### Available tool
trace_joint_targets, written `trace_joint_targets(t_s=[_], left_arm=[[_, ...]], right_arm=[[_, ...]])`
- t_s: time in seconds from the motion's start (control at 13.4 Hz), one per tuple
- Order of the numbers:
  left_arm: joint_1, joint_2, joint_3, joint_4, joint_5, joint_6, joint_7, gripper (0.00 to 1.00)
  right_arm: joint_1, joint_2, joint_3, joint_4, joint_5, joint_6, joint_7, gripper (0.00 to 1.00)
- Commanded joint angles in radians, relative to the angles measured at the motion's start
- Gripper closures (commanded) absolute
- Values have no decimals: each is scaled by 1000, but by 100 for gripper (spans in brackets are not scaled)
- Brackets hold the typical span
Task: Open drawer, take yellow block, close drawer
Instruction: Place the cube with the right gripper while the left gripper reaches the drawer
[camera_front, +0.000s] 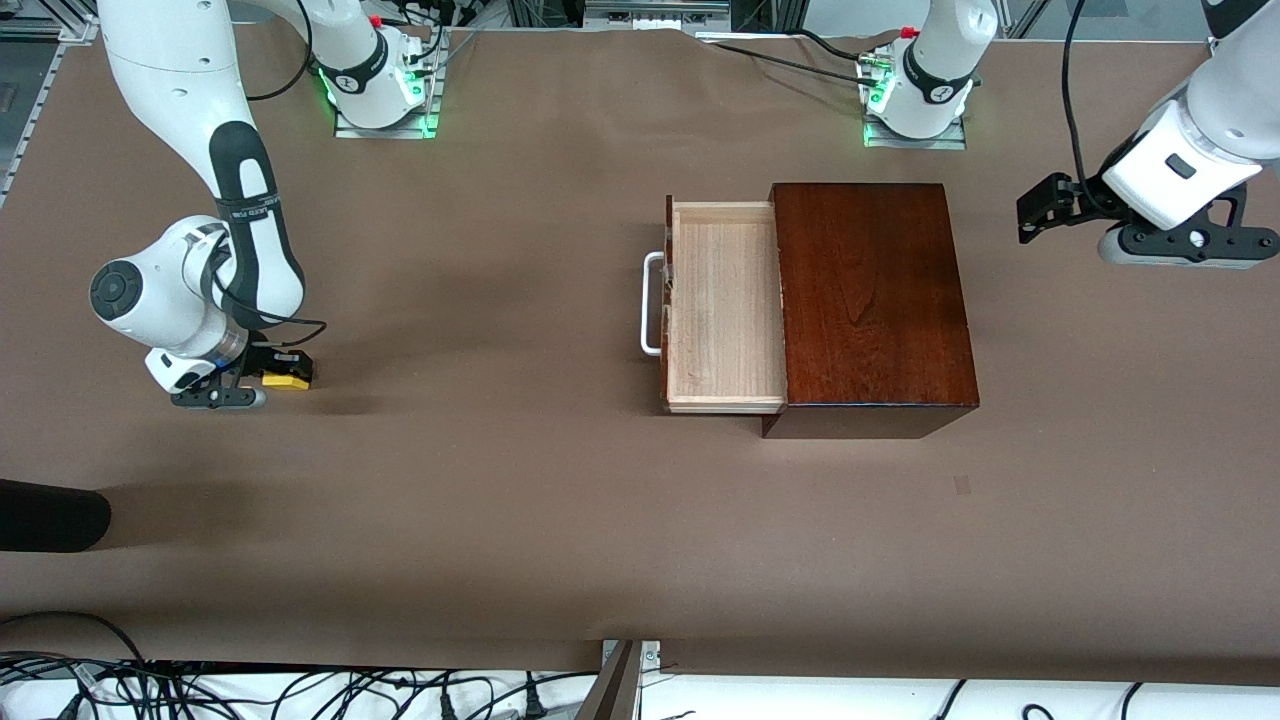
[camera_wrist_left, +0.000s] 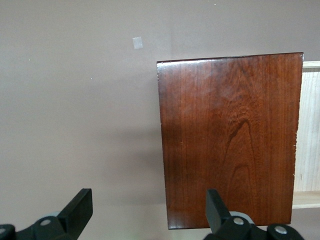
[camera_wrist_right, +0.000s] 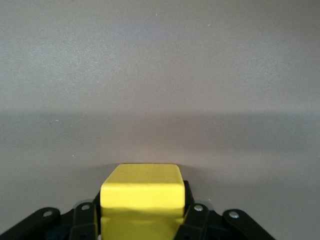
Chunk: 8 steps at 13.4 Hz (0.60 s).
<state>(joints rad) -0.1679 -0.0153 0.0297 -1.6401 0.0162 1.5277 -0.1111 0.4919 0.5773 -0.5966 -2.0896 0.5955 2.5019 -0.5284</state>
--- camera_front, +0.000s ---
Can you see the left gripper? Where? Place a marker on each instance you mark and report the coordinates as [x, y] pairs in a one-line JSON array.
[[1087, 194]]

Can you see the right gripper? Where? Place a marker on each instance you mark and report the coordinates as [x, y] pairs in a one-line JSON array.
[[262, 358]]

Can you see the yellow block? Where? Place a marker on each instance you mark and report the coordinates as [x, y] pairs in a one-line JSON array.
[[278, 381]]

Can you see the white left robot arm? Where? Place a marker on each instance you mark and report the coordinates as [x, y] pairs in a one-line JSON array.
[[940, 50]]

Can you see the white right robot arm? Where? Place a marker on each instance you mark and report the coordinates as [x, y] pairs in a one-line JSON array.
[[170, 60]]

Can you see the dark brown wooden cabinet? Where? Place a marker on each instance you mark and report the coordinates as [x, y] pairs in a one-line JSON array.
[[880, 320]]

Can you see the brown paper table cover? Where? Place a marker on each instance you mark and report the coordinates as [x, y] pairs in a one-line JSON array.
[[500, 480]]

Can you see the black rounded cylinder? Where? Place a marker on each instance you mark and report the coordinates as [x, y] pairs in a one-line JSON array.
[[50, 515]]

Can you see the black equipment box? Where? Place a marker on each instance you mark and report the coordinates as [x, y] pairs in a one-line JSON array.
[[765, 15]]

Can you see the black plug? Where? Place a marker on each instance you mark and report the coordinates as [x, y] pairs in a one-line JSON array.
[[535, 706], [448, 708]]

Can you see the silver equipment box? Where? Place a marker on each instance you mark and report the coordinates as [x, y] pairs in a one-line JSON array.
[[655, 10]]

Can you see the dark diagonal metal beam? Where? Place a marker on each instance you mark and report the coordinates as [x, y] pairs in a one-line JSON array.
[[612, 690]]

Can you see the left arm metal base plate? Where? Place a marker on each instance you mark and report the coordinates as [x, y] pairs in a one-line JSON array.
[[915, 143]]

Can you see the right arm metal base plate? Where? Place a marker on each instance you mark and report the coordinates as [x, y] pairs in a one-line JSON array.
[[385, 133]]

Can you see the perforated aluminium rail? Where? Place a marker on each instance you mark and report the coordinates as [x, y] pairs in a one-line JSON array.
[[35, 100]]

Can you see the silver metal bracket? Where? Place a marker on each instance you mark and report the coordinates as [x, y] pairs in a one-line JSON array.
[[650, 655]]

